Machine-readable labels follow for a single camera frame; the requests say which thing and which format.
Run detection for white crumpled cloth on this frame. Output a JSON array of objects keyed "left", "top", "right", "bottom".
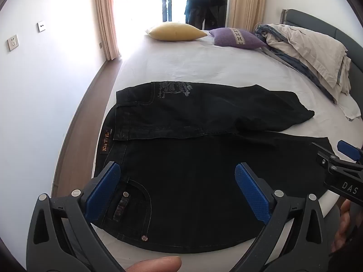
[{"left": 337, "top": 93, "right": 363, "bottom": 123}]

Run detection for black balcony door frame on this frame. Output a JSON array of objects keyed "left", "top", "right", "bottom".
[{"left": 160, "top": 0, "right": 228, "bottom": 30}]

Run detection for beige curtain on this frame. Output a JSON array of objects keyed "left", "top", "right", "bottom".
[
  {"left": 93, "top": 0, "right": 121, "bottom": 62},
  {"left": 227, "top": 0, "right": 268, "bottom": 33}
]

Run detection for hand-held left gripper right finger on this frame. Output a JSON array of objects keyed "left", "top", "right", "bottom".
[{"left": 227, "top": 162, "right": 334, "bottom": 272}]

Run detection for grey bed headboard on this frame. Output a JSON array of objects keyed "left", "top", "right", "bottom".
[{"left": 279, "top": 8, "right": 363, "bottom": 91}]

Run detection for dark hanging clothes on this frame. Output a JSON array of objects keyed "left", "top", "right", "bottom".
[{"left": 184, "top": 0, "right": 226, "bottom": 30}]

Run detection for person's right hand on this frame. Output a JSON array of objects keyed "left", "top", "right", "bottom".
[{"left": 332, "top": 200, "right": 355, "bottom": 255}]

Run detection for purple pillow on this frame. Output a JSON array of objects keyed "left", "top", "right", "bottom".
[{"left": 208, "top": 27, "right": 267, "bottom": 49}]

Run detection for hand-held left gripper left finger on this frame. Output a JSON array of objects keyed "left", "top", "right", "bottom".
[{"left": 26, "top": 161, "right": 125, "bottom": 272}]

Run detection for yellow pillow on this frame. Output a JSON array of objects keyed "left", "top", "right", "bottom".
[{"left": 145, "top": 22, "right": 208, "bottom": 41}]

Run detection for black denim pants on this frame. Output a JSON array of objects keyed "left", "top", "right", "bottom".
[{"left": 92, "top": 82, "right": 335, "bottom": 254}]

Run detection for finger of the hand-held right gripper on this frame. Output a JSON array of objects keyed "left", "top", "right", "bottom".
[
  {"left": 311, "top": 142, "right": 363, "bottom": 180},
  {"left": 337, "top": 140, "right": 363, "bottom": 163}
]

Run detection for beige and blue duvet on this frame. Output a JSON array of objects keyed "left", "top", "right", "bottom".
[{"left": 254, "top": 23, "right": 352, "bottom": 104}]

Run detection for person's left hand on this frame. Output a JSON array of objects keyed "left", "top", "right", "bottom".
[{"left": 125, "top": 256, "right": 182, "bottom": 272}]

